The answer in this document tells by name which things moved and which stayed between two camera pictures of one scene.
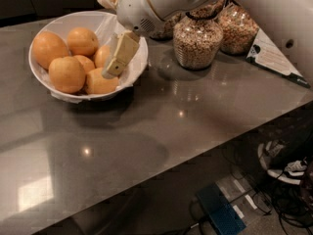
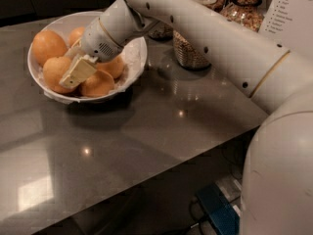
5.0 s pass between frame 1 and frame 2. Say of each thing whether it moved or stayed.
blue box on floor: stayed
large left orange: stayed
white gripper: moved
